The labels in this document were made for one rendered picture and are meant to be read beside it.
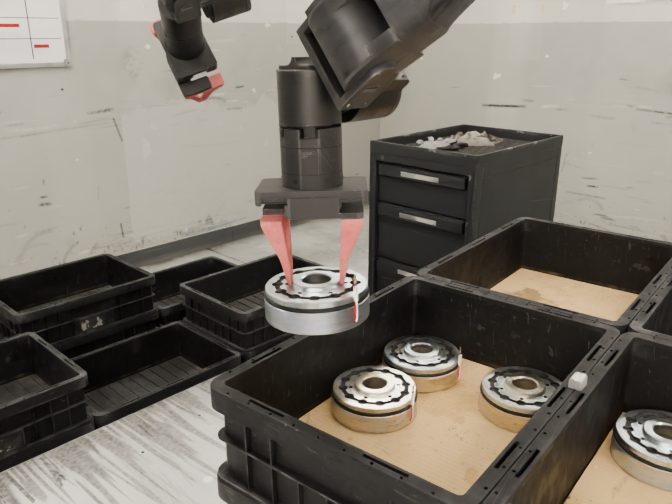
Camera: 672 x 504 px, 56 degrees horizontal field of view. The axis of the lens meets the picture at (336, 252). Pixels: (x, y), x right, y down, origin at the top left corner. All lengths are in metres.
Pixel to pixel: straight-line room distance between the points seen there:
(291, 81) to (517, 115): 3.80
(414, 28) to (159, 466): 0.69
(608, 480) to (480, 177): 1.47
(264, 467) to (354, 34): 0.42
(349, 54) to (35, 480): 0.71
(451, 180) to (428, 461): 1.50
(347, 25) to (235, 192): 3.60
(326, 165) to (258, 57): 3.56
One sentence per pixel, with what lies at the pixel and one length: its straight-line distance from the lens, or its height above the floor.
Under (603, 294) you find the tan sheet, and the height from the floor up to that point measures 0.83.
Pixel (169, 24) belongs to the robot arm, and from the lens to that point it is 0.97.
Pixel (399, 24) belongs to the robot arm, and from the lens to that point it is 0.50.
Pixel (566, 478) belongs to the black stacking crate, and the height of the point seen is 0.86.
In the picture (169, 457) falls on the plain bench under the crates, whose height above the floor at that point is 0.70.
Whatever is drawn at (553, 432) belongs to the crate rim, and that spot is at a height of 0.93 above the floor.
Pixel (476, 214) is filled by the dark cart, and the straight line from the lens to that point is 2.13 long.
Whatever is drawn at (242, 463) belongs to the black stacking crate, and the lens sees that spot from 0.70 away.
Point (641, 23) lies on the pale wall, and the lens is 4.03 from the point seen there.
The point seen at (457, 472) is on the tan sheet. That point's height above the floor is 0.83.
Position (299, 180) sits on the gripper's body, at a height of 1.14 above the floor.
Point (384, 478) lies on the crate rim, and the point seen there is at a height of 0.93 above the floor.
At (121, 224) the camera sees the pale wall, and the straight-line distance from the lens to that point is 3.70.
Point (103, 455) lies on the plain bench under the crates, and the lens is 1.00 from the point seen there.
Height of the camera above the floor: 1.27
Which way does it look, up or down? 19 degrees down
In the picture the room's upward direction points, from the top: straight up
